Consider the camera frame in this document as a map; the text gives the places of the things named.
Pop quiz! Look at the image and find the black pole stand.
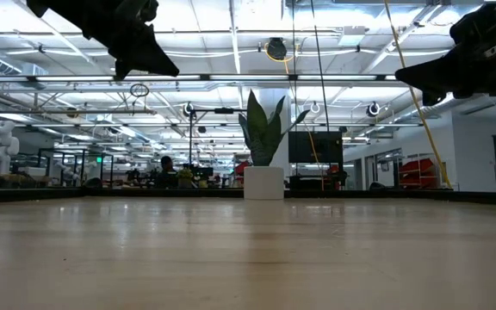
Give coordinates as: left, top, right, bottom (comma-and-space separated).
178, 107, 249, 177

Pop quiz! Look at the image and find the red bin shelf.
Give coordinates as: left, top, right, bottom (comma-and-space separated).
398, 157, 437, 189

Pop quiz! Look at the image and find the person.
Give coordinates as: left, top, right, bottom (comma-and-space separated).
158, 155, 179, 189

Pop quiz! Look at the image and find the black ceiling cable reel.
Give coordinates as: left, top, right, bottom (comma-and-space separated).
266, 37, 288, 62

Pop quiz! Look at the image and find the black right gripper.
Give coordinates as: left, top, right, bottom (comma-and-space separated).
395, 0, 496, 106

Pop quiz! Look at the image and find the black hanging cable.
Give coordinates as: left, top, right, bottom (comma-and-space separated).
310, 0, 331, 133

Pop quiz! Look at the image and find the snake plant in white pot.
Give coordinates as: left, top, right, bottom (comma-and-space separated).
238, 89, 311, 202

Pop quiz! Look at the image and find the white humanoid robot figure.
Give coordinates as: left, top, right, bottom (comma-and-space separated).
0, 120, 21, 177

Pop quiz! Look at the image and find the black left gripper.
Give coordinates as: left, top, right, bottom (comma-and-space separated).
84, 0, 180, 81

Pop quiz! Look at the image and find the yellow hanging cable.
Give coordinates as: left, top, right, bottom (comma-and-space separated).
383, 0, 454, 189

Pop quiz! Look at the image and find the black wall screen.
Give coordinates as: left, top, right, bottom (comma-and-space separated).
288, 131, 344, 164

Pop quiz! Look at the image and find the black framed workcell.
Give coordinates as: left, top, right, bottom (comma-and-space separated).
36, 148, 115, 189

